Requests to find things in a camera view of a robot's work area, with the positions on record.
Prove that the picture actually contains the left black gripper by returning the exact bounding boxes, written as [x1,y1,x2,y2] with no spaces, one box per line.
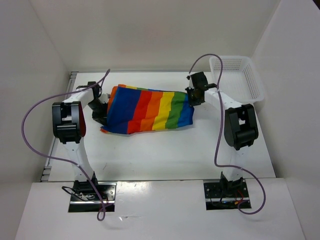
[87,99,108,127]

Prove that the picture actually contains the rainbow striped shorts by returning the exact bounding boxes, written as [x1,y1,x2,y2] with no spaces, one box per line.
[100,84,194,135]

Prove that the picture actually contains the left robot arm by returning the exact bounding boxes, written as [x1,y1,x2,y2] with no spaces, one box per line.
[51,81,108,200]

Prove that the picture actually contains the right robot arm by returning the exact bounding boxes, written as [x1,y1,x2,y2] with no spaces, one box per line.
[185,72,259,197]

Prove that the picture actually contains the white plastic basket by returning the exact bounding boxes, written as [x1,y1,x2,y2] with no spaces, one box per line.
[209,55,265,104]

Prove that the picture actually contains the metal rail table edge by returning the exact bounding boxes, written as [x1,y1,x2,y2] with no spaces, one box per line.
[40,71,79,182]

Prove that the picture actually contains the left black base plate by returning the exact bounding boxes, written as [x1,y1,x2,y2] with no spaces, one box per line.
[62,182,117,213]

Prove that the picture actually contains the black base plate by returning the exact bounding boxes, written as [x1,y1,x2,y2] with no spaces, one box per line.
[62,182,117,213]
[203,179,252,211]

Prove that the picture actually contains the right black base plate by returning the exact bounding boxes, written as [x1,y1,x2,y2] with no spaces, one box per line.
[203,179,252,211]

